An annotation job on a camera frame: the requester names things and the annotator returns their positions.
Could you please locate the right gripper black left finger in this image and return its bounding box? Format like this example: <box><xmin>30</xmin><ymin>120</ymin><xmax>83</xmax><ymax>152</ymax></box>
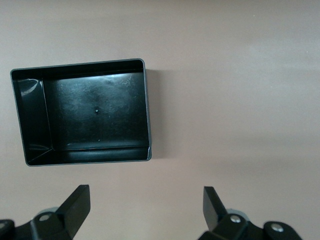
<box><xmin>0</xmin><ymin>184</ymin><xmax>91</xmax><ymax>240</ymax></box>

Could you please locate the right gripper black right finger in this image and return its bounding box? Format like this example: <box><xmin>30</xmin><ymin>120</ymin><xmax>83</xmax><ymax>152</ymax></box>
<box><xmin>198</xmin><ymin>185</ymin><xmax>304</xmax><ymax>240</ymax></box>

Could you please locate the black rectangular plastic box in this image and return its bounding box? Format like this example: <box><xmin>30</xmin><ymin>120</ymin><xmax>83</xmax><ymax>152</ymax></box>
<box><xmin>9</xmin><ymin>58</ymin><xmax>153</xmax><ymax>167</ymax></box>

